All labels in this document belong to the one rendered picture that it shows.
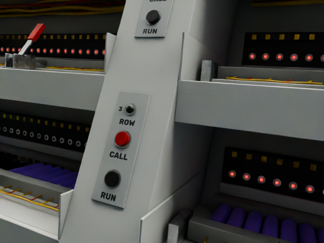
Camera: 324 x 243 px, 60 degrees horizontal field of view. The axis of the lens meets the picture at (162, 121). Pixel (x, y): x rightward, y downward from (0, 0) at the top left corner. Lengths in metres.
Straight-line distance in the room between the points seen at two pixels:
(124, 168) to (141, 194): 0.03
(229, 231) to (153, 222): 0.09
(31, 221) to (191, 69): 0.26
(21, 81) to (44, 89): 0.04
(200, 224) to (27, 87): 0.29
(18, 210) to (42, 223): 0.05
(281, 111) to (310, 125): 0.03
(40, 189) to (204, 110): 0.25
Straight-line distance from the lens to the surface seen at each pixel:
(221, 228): 0.33
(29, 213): 0.41
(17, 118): 0.67
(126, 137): 0.30
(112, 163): 0.31
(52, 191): 0.41
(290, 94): 0.28
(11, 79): 0.46
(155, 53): 0.33
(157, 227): 0.31
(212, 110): 0.29
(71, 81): 0.38
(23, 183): 0.45
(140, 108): 0.30
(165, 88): 0.30
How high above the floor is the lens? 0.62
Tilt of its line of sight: 11 degrees up
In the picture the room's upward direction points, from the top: 13 degrees clockwise
